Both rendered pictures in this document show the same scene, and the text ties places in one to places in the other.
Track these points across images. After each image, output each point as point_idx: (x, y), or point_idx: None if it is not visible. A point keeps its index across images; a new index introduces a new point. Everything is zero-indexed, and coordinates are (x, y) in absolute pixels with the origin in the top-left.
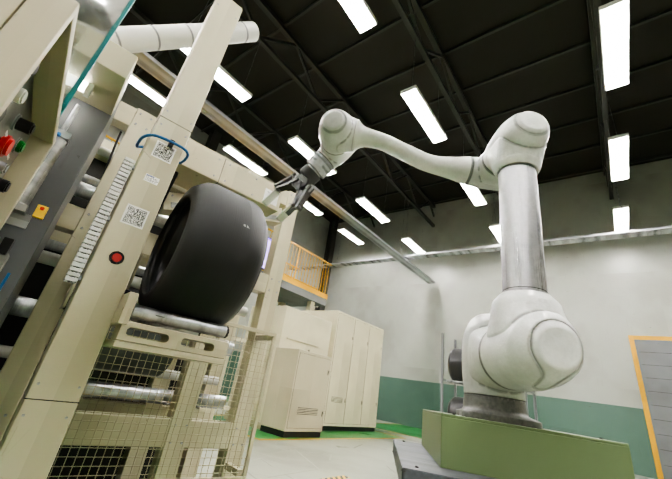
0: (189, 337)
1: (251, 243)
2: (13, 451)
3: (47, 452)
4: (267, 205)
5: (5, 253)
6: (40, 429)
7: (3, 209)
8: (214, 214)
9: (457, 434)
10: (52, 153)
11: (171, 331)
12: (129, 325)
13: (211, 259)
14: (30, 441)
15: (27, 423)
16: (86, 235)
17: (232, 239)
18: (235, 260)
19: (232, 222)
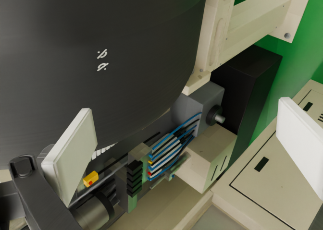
0: None
1: (151, 16)
2: (232, 52)
3: (238, 33)
4: (90, 114)
5: (142, 163)
6: (228, 48)
7: (185, 227)
8: (110, 140)
9: None
10: (13, 228)
11: (215, 20)
12: (207, 66)
13: (187, 71)
14: (231, 48)
15: (224, 57)
16: (107, 149)
17: (155, 71)
18: (188, 28)
19: (112, 100)
